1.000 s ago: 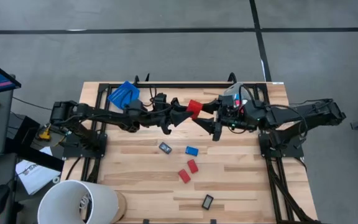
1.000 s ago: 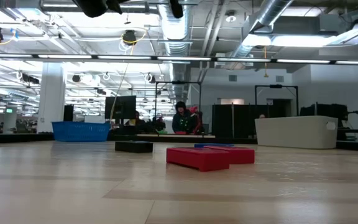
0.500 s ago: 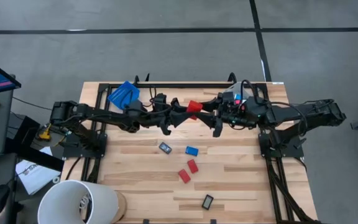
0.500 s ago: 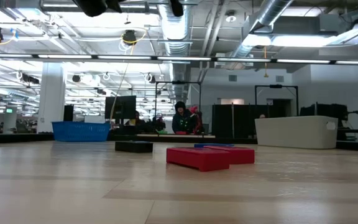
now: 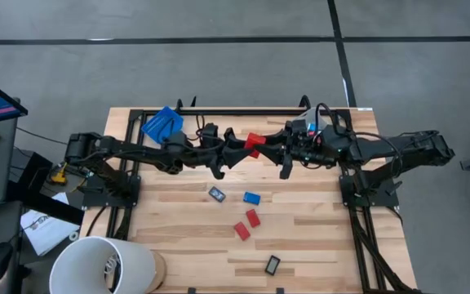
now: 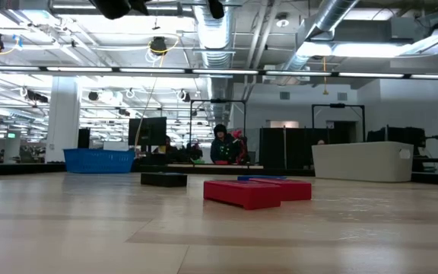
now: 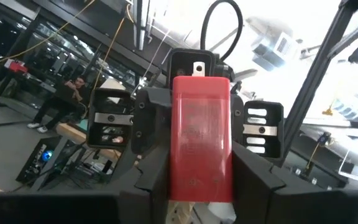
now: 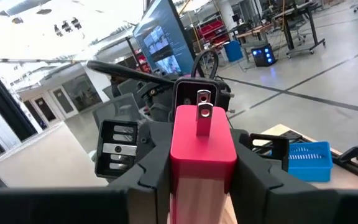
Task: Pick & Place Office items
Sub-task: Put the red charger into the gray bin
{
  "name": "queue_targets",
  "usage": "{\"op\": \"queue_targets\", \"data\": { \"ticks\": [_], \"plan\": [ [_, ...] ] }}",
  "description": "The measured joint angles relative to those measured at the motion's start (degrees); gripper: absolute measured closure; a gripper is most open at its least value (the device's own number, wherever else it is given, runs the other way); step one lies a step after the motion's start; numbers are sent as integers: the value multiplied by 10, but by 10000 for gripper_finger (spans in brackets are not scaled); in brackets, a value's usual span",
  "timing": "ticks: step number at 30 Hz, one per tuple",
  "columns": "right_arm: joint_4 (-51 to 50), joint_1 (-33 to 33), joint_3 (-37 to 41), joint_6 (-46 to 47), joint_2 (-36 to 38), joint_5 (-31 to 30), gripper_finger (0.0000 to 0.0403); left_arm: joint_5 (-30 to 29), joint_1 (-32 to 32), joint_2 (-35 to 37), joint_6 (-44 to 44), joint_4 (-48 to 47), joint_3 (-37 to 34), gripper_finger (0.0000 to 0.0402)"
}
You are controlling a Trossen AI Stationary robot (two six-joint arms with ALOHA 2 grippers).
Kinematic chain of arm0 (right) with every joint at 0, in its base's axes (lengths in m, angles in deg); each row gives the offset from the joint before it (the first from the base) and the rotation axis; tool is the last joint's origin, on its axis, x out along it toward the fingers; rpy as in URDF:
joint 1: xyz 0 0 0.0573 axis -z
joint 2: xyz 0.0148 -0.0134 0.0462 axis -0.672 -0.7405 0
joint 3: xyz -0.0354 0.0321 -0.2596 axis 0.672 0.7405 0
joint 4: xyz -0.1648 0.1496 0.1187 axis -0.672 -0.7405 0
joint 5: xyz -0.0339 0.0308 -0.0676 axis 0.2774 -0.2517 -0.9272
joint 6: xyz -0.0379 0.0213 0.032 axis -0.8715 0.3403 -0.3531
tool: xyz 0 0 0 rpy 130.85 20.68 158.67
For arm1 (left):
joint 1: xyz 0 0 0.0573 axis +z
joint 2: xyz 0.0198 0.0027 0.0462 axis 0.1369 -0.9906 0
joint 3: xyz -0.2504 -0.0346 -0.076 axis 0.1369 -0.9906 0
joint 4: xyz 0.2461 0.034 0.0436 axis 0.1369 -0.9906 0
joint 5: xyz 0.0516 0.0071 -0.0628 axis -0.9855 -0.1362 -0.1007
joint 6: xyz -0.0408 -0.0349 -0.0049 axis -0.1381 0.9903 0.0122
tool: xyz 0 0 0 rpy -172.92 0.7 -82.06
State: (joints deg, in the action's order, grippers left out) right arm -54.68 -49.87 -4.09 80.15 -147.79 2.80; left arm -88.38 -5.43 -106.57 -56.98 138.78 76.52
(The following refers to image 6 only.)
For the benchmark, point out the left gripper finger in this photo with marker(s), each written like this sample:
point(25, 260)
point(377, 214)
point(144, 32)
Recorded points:
point(216, 8)

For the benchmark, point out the blue box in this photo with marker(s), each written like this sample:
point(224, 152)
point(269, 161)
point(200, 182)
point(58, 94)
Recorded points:
point(261, 177)

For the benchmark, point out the black rectangular display module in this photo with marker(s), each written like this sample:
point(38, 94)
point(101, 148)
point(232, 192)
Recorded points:
point(164, 180)

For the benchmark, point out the red rectangular box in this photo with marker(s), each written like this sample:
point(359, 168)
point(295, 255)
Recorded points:
point(295, 190)
point(242, 195)

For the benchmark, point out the background red black robot arm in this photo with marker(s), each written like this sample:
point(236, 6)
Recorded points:
point(242, 148)

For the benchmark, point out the overhead light bar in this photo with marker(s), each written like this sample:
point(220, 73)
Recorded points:
point(219, 71)

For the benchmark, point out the round ceiling fixture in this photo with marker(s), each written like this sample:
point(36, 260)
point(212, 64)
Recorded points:
point(282, 21)

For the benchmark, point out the white building pillar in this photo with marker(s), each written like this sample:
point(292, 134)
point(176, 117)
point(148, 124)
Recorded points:
point(63, 122)

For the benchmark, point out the black computer monitor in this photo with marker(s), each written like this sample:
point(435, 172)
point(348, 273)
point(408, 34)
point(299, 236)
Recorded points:
point(146, 131)

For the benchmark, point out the small black monitor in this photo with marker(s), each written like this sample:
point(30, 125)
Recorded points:
point(84, 139)

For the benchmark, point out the white box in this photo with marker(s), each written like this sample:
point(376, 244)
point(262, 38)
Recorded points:
point(115, 145)

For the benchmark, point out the person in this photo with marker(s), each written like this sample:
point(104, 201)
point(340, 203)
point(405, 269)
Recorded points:
point(169, 146)
point(223, 148)
point(194, 151)
point(321, 142)

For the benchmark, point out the blue plastic basket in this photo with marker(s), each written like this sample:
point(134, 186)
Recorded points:
point(97, 161)

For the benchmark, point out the black partition panel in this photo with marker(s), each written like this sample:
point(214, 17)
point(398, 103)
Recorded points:
point(280, 148)

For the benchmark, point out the grey ceiling air unit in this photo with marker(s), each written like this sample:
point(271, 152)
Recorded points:
point(371, 30)

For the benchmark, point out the green exit sign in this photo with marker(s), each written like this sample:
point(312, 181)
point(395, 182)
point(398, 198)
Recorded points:
point(11, 135)

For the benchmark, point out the white plastic bin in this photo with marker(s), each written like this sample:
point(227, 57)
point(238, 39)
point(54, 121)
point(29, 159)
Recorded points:
point(359, 161)

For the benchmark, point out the black background robot station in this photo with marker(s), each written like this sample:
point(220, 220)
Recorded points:
point(397, 135)

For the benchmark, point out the ribbed silver ventilation duct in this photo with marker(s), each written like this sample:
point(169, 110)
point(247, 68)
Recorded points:
point(213, 34)

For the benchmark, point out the black gantry frame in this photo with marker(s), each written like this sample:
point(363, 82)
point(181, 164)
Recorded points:
point(337, 106)
point(219, 101)

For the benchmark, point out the wall vent grille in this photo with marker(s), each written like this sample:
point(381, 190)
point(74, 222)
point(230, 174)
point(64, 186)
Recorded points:
point(341, 96)
point(284, 95)

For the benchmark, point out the slanted silver ventilation duct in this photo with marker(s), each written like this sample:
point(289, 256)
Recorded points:
point(333, 11)

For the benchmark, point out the black aluminium table frame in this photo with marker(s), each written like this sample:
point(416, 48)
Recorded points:
point(21, 169)

